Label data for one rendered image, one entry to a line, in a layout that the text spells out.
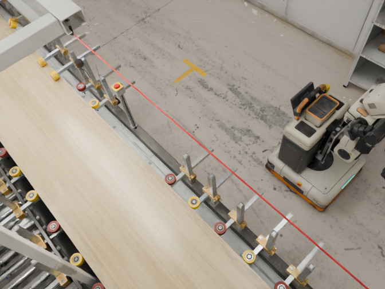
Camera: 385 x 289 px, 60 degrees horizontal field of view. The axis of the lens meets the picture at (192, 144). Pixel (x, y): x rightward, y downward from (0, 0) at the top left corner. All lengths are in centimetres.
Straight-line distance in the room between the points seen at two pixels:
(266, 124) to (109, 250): 218
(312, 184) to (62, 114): 222
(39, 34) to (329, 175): 265
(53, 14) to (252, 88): 316
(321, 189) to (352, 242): 53
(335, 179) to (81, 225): 212
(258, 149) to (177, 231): 158
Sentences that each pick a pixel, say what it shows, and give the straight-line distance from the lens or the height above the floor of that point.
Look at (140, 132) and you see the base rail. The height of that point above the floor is 70.
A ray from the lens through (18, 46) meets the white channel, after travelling 105.
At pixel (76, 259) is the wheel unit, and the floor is 91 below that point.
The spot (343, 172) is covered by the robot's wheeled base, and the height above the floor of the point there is 28.
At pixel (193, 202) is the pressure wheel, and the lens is 230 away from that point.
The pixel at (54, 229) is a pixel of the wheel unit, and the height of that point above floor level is 91.
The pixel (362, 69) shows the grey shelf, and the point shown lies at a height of 14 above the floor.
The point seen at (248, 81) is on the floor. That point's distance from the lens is 408.
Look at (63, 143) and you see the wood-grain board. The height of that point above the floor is 90.
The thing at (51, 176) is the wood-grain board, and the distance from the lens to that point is 271.
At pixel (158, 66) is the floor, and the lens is 437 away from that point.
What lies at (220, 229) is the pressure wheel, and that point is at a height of 91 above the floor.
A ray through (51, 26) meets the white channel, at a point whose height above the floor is 245.
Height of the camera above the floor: 303
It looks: 58 degrees down
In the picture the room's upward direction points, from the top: 11 degrees counter-clockwise
